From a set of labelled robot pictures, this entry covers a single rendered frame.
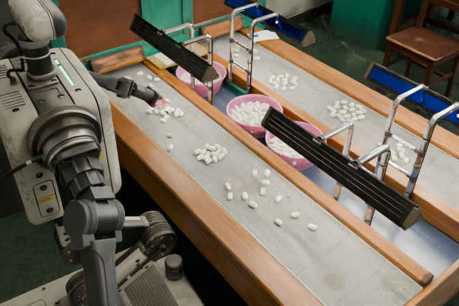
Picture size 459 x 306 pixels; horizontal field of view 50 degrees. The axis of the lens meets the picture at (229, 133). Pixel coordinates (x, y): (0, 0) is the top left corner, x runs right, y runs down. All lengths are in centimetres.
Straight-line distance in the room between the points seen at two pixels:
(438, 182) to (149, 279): 121
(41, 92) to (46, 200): 26
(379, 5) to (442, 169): 259
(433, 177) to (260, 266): 87
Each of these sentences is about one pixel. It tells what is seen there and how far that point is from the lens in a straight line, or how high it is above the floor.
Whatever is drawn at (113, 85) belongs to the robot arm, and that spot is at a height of 100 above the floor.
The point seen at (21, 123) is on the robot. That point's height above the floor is 144.
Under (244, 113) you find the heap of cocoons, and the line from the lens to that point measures 234.
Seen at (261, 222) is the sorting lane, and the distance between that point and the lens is 183.
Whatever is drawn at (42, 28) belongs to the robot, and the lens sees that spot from 114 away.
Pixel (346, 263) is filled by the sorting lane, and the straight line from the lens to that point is 175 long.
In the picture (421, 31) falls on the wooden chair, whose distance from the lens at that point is 413.
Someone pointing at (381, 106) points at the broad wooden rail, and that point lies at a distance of 249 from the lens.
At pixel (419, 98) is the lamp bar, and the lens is 200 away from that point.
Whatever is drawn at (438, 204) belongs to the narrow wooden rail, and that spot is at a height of 76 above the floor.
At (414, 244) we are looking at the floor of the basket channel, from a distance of 198.
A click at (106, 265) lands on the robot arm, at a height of 126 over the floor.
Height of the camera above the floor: 207
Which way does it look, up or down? 37 degrees down
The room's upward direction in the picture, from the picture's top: 2 degrees clockwise
